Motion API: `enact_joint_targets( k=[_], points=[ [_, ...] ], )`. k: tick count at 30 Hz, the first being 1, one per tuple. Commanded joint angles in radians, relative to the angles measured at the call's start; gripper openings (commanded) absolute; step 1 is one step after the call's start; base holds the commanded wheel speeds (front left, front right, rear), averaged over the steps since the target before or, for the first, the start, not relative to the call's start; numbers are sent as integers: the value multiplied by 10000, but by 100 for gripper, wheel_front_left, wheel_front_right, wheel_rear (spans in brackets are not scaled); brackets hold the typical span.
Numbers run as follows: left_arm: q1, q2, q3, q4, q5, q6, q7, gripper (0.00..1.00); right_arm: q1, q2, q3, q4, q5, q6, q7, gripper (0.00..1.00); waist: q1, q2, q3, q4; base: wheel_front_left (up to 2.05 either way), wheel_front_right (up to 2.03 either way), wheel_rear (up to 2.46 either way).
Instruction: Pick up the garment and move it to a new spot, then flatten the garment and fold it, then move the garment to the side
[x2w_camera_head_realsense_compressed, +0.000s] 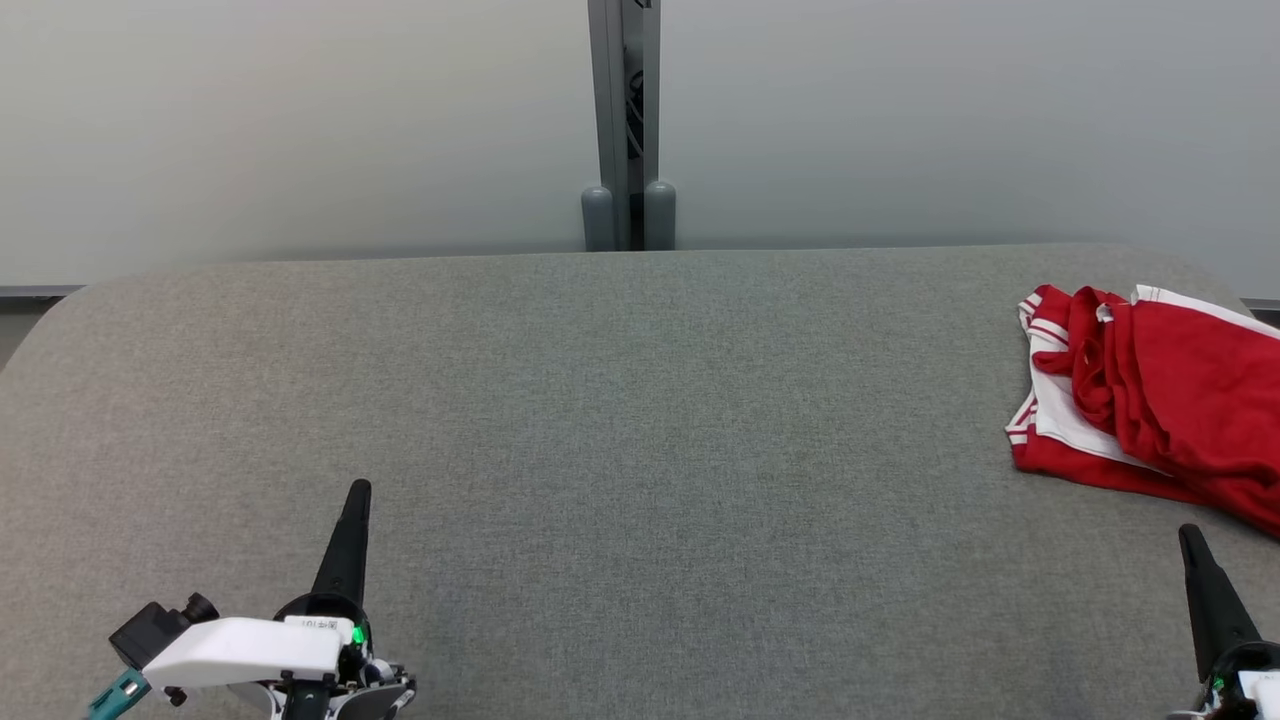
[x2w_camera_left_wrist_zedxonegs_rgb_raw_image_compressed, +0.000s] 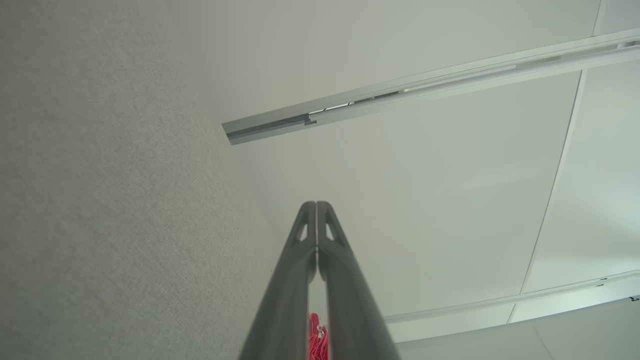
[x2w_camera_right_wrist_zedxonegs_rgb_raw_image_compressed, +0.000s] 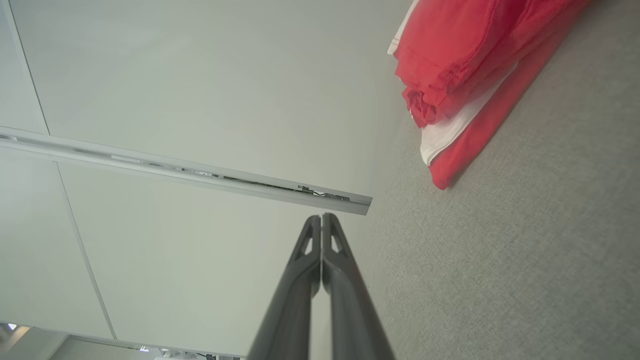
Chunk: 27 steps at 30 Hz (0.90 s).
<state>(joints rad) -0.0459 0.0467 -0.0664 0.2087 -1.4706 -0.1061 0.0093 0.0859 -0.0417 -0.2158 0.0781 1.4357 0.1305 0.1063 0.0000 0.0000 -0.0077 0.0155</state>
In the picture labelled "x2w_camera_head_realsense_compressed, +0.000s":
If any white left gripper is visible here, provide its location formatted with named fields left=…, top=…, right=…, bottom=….
left=143, top=480, right=416, bottom=720

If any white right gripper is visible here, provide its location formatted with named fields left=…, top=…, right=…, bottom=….
left=1165, top=525, right=1280, bottom=720

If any red white basketball jersey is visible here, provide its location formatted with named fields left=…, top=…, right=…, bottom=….
left=1005, top=285, right=1280, bottom=541

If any teal left cable connector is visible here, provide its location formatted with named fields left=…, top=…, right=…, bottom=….
left=88, top=668, right=151, bottom=720

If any grey cylindrical post cap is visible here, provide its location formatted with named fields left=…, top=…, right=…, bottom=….
left=581, top=185, right=614, bottom=251
left=645, top=180, right=677, bottom=251

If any grey metal partition post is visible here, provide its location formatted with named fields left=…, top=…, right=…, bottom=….
left=587, top=0, right=661, bottom=251

